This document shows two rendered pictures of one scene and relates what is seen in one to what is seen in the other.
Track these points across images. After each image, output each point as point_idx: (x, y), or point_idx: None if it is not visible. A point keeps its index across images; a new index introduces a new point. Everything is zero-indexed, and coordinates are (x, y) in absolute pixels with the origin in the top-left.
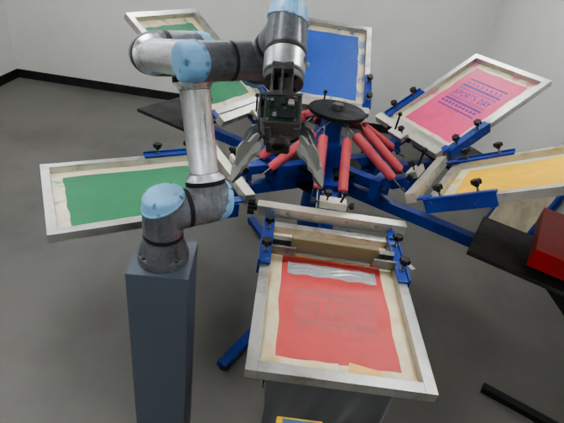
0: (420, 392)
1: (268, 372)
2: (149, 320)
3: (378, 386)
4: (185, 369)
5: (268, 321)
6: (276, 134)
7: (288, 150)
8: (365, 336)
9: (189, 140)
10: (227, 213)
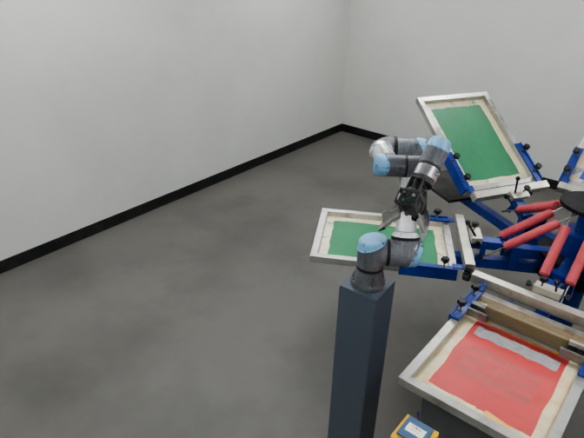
0: None
1: (414, 385)
2: (348, 324)
3: (497, 430)
4: (367, 373)
5: (435, 359)
6: (408, 210)
7: None
8: (514, 401)
9: None
10: (414, 262)
